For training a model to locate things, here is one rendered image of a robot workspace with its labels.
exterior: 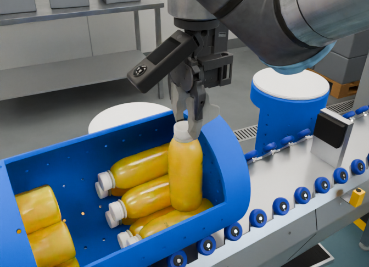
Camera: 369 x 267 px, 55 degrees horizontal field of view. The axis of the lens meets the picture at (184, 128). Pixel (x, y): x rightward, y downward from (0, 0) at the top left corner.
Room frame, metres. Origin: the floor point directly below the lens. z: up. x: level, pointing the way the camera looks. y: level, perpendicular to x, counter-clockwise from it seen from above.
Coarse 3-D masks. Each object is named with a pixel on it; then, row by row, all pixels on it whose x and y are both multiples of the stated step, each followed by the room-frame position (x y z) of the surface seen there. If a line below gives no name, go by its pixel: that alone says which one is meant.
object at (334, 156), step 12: (324, 108) 0.92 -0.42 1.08; (324, 120) 0.88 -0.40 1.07; (336, 120) 0.86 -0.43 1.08; (348, 120) 0.85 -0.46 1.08; (324, 132) 0.87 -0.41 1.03; (336, 132) 0.84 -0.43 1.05; (348, 132) 0.83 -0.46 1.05; (312, 144) 0.91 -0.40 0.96; (324, 144) 0.88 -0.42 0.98; (336, 144) 0.83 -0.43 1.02; (324, 156) 0.87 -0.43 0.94; (336, 156) 0.84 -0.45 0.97; (336, 168) 0.83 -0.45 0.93
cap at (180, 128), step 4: (176, 124) 0.55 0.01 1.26; (180, 124) 0.55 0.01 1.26; (184, 124) 0.55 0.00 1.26; (176, 128) 0.54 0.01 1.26; (180, 128) 0.54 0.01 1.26; (184, 128) 0.54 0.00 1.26; (176, 132) 0.53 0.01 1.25; (180, 132) 0.53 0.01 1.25; (184, 132) 0.52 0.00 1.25; (176, 136) 0.53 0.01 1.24; (180, 136) 0.53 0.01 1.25; (184, 136) 0.52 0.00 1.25; (188, 136) 0.53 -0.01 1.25
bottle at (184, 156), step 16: (176, 144) 0.53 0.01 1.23; (192, 144) 0.53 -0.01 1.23; (176, 160) 0.52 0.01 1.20; (192, 160) 0.51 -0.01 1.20; (176, 176) 0.52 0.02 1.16; (192, 176) 0.51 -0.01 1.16; (176, 192) 0.52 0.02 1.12; (192, 192) 0.51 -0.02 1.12; (176, 208) 0.52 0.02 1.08; (192, 208) 0.51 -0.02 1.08
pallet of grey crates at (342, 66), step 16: (368, 32) 3.14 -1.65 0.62; (336, 48) 3.21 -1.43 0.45; (352, 48) 3.07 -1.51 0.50; (368, 48) 3.16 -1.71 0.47; (320, 64) 3.34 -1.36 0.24; (336, 64) 3.17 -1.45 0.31; (352, 64) 3.09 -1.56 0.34; (336, 80) 3.13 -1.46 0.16; (352, 80) 3.12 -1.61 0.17; (336, 96) 3.08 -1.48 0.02
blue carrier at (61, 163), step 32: (128, 128) 0.65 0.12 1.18; (160, 128) 0.72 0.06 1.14; (224, 128) 0.59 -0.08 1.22; (0, 160) 0.49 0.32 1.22; (32, 160) 0.56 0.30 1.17; (64, 160) 0.60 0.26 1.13; (96, 160) 0.64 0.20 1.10; (224, 160) 0.53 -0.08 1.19; (0, 192) 0.40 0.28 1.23; (64, 192) 0.59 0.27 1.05; (96, 192) 0.62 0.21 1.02; (224, 192) 0.50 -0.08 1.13; (0, 224) 0.35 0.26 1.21; (96, 224) 0.57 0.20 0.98; (192, 224) 0.45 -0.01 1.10; (224, 224) 0.50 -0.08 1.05; (0, 256) 0.32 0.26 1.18; (32, 256) 0.33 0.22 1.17; (96, 256) 0.49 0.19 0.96; (128, 256) 0.39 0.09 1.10; (160, 256) 0.43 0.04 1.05
